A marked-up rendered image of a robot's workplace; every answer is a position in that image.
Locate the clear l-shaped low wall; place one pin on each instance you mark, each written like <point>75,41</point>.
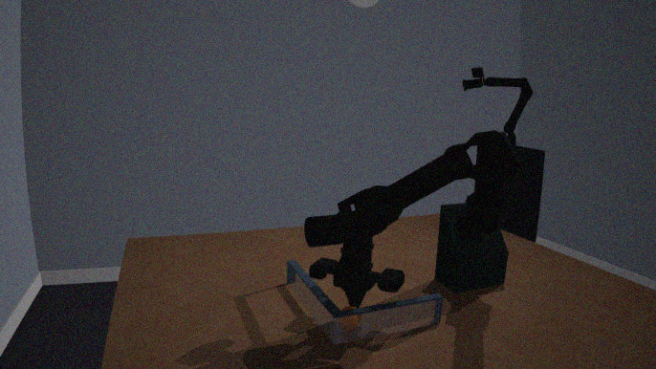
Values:
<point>355,327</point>

